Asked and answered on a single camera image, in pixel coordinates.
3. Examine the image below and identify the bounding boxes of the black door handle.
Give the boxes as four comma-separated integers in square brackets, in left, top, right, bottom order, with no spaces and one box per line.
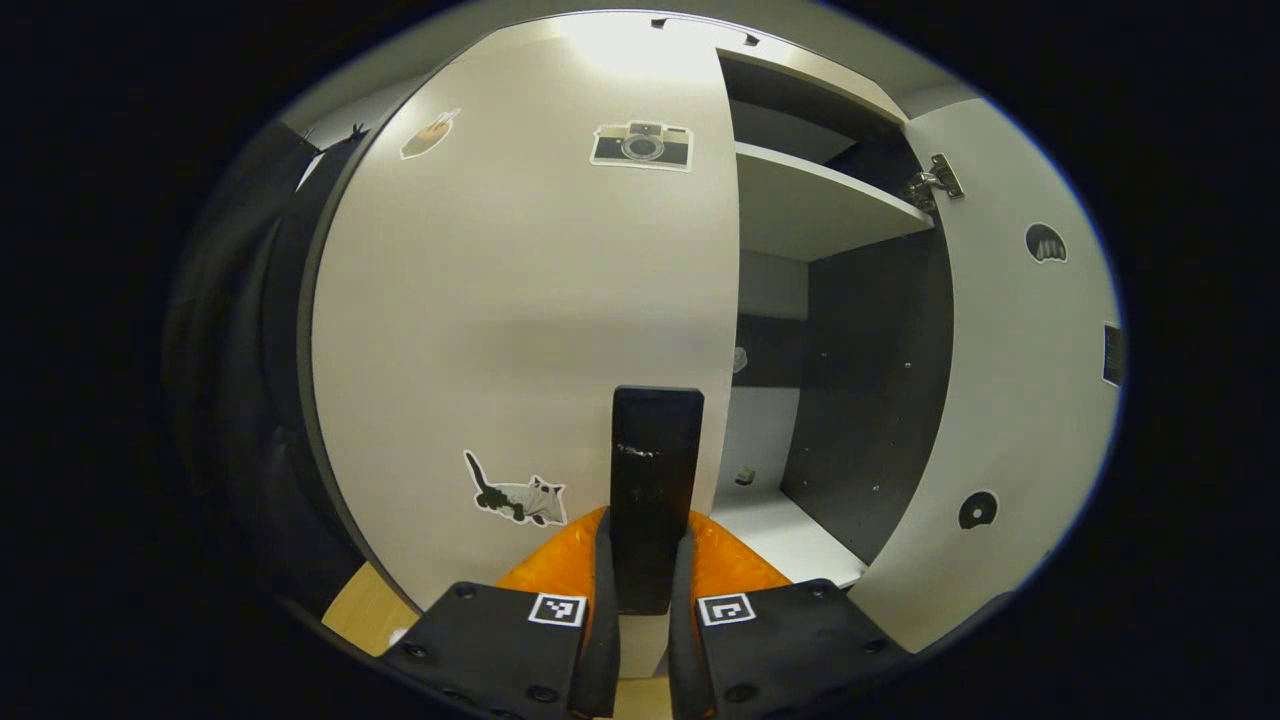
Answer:
[610,385,706,616]

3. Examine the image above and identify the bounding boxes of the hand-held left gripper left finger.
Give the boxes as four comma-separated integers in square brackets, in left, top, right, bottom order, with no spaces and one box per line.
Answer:
[380,505,623,719]

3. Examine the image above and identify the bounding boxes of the white door with camera sticker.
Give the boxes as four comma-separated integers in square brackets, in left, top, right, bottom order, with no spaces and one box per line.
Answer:
[310,15,743,681]

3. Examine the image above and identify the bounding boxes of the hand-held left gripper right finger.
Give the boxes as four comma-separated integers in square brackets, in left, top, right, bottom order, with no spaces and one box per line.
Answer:
[668,510,916,720]

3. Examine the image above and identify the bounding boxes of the white double-door shoe cabinet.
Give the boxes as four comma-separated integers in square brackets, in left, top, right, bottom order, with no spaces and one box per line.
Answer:
[295,8,956,681]

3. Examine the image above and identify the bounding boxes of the metal door hinge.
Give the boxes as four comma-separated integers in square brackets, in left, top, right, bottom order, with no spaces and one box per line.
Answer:
[905,153,966,211]

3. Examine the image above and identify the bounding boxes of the white cabinet shelf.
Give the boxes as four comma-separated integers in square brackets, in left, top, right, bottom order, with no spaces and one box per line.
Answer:
[735,140,936,263]

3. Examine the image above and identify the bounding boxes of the black curved cabinet handle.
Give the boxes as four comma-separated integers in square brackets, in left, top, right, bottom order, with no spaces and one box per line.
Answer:
[650,15,761,48]

